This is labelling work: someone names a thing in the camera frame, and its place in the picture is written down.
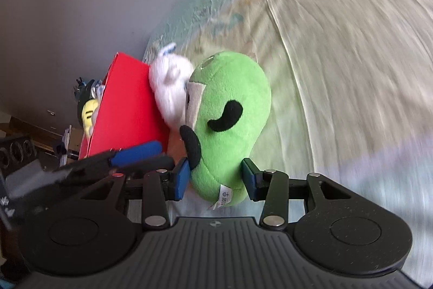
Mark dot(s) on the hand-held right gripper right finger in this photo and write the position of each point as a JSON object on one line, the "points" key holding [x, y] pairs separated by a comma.
{"points": [[251, 180]]}

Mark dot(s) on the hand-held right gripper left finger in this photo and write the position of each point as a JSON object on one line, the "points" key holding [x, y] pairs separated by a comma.
{"points": [[179, 179]]}

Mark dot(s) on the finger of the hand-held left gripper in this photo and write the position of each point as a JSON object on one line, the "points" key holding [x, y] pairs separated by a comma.
{"points": [[152, 164], [135, 152]]}

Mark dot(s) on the red storage box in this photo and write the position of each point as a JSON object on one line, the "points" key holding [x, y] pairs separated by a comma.
{"points": [[128, 106]]}

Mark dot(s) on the yellow tiger plush toy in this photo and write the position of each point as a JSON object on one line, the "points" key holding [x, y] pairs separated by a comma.
{"points": [[88, 114]]}

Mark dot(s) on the white plush toy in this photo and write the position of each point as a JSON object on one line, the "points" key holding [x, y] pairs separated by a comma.
{"points": [[169, 89]]}

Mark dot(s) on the green plush toy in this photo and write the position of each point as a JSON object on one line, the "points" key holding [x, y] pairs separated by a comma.
{"points": [[230, 89]]}

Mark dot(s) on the black device with round dials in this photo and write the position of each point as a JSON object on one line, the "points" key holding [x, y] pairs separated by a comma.
{"points": [[15, 152]]}

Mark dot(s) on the wooden furniture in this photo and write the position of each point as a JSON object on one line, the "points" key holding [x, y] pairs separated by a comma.
{"points": [[27, 130]]}

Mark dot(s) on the blue patterned white cloth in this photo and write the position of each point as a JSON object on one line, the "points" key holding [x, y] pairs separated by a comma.
{"points": [[98, 89]]}

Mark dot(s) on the dark green cloth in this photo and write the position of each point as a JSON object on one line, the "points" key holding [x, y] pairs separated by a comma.
{"points": [[81, 102]]}

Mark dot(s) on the black clip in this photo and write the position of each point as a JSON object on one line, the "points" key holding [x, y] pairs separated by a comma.
{"points": [[79, 82]]}

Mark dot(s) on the pale green bear-print bedsheet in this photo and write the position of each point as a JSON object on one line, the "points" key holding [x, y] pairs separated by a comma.
{"points": [[338, 55]]}

